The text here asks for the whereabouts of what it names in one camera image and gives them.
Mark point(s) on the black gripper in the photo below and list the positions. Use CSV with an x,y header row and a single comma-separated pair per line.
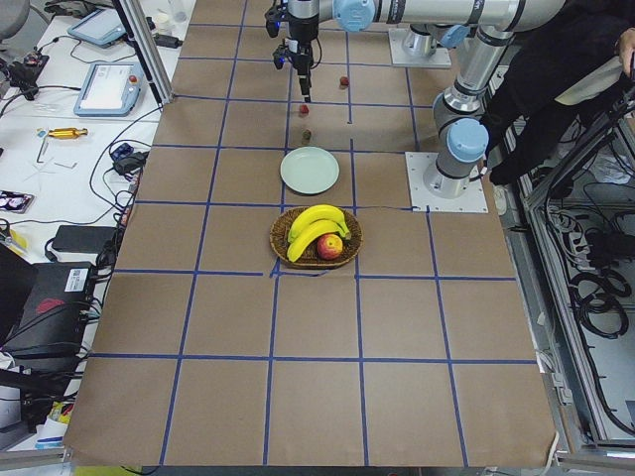
x,y
301,59

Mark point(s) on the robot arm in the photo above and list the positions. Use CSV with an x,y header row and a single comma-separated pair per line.
x,y
463,139
303,17

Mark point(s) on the light green plate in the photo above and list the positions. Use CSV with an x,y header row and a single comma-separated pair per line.
x,y
309,170

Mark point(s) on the yellow banana bunch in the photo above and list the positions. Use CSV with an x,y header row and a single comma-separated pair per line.
x,y
312,223

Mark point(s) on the woven wicker basket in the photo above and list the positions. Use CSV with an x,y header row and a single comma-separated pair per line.
x,y
310,260

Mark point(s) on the red yellow apple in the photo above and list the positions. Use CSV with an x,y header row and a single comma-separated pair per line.
x,y
329,246

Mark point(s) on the blue teach pendant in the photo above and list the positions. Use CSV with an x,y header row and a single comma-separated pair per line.
x,y
110,89
101,28

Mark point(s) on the black power adapter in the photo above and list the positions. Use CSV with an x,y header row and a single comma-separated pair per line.
x,y
82,239

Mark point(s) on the black computer box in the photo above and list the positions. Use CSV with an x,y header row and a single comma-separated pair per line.
x,y
43,305

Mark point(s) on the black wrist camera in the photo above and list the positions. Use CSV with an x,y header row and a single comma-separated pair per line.
x,y
280,55

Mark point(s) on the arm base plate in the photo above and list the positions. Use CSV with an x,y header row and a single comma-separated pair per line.
x,y
431,191
416,47

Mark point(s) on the aluminium frame post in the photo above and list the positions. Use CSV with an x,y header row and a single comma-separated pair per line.
x,y
136,26

